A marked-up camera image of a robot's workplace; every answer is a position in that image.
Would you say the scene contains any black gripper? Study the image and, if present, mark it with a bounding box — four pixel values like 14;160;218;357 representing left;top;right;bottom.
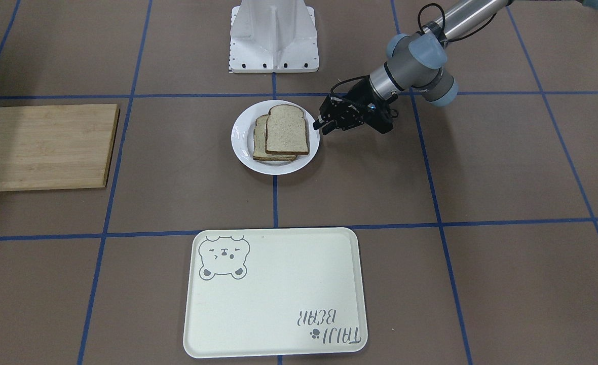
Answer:
313;84;379;135

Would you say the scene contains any bread slice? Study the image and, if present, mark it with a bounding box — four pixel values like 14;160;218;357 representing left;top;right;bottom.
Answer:
253;115;297;162
265;104;309;155

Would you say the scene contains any white round plate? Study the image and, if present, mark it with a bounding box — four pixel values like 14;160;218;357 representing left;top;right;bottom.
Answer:
231;101;321;175

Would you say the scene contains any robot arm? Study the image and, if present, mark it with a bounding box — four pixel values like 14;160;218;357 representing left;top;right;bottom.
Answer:
312;1;511;134

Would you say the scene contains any bread slice on plate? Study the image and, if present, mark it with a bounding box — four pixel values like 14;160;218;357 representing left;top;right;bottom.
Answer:
253;115;297;162

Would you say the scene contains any cream bear serving tray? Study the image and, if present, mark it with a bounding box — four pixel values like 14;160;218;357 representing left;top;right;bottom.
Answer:
182;227;368;358

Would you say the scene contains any wooden cutting board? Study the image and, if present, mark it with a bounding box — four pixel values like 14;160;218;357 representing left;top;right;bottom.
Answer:
0;103;120;192

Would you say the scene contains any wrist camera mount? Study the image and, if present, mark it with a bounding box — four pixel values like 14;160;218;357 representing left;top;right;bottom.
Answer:
365;100;399;134

